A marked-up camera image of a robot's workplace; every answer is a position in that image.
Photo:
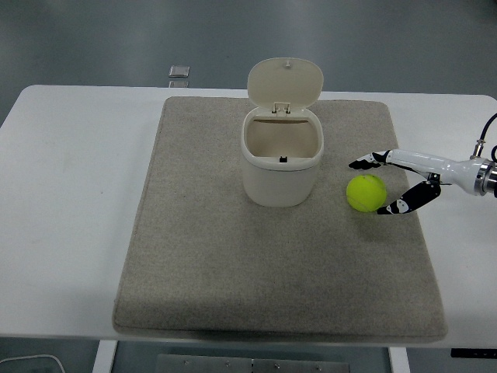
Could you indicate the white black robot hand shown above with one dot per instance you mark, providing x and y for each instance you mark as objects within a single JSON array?
[{"x": 458, "y": 171}]

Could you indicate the yellow-green tennis ball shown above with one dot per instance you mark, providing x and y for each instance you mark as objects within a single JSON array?
[{"x": 364, "y": 193}]

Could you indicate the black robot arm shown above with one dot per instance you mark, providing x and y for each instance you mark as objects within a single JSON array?
[{"x": 489, "y": 178}]

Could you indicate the cream bin with flip lid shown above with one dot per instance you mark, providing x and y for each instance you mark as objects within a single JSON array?
[{"x": 277, "y": 182}]

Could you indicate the black table control panel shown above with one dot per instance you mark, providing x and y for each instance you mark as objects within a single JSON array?
[{"x": 473, "y": 353}]

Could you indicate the white table leg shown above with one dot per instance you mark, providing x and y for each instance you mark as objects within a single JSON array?
[
  {"x": 398, "y": 361},
  {"x": 104, "y": 357}
]

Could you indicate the beige felt mat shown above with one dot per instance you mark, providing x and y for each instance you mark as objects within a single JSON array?
[{"x": 233, "y": 264}]

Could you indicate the small silver floor plate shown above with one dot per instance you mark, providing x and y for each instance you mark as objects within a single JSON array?
[
  {"x": 178, "y": 84},
  {"x": 179, "y": 70}
]

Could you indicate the grey metal plate with screws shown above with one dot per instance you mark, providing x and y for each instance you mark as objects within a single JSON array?
[{"x": 233, "y": 365}]

